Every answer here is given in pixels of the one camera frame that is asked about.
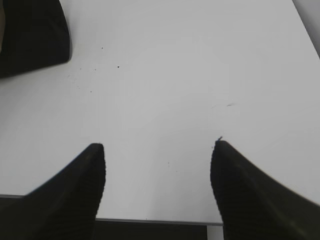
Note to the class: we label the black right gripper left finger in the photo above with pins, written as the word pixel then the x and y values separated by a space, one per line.
pixel 64 207

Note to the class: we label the black bag with tan handles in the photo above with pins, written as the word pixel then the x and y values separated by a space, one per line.
pixel 33 35

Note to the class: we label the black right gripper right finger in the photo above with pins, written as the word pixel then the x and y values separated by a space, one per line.
pixel 253 205

